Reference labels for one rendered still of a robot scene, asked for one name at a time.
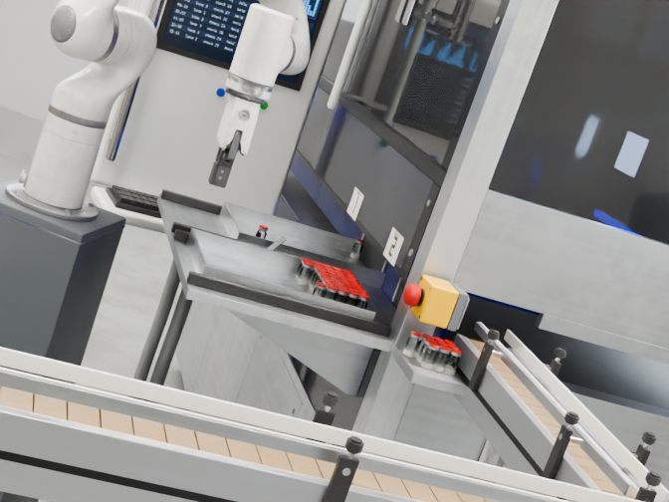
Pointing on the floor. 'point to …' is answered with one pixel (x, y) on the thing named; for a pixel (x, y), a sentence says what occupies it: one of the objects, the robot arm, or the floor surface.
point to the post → (459, 198)
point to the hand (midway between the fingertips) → (219, 174)
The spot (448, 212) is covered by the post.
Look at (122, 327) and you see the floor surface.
